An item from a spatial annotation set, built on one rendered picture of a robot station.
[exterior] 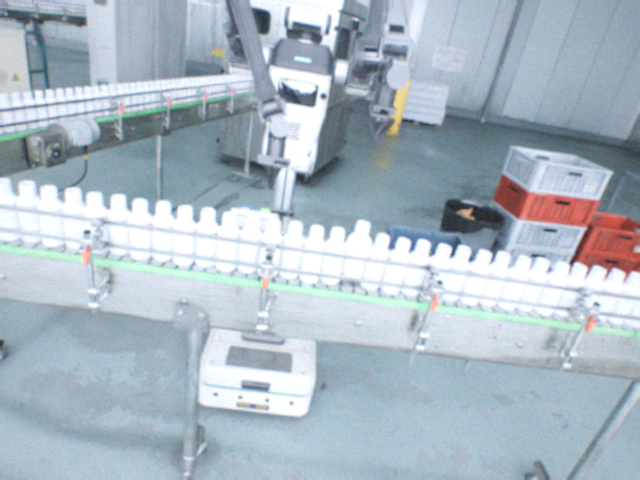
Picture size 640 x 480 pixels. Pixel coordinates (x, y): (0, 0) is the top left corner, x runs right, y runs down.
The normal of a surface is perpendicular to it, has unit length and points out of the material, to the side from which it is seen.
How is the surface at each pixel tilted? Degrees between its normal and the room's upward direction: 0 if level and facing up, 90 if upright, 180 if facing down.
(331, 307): 90
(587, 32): 90
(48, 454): 0
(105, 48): 90
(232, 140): 90
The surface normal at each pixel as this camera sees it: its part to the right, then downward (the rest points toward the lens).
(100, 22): -0.29, 0.37
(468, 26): 0.01, 0.44
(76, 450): 0.17, -0.89
